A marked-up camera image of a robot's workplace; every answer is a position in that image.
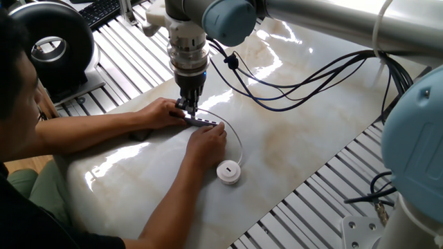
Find black ring-shaped device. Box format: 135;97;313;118
8;0;96;95

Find black keyboard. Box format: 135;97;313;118
78;0;122;30

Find person's right hand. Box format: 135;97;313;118
185;121;228;170

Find metal cable connector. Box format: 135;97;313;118
373;199;390;228

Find black looping base cable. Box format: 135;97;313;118
343;171;398;208

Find white cable tie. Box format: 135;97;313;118
372;0;395;59

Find grey device base plate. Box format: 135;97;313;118
51;67;107;107

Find black shirt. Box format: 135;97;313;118
0;162;127;249

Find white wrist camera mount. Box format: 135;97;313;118
141;0;208;46

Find dark grey USB docking station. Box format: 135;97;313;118
183;116;220;128

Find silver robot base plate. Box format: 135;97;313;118
341;216;387;249

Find person's left hand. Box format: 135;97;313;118
136;97;190;131

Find person's left forearm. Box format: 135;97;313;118
6;110;143;162

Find person's head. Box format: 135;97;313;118
0;10;43;163

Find silver frame bracket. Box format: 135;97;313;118
117;0;139;27

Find person's right forearm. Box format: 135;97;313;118
123;162;205;249

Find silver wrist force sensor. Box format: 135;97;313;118
167;33;211;77

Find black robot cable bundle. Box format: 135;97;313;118
206;36;415;125

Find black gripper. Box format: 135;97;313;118
174;71;208;117

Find aluminium frame post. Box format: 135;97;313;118
36;81;60;120

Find green trousers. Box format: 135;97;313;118
6;158;75;229

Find white round USB hub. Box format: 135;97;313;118
196;107;244;185

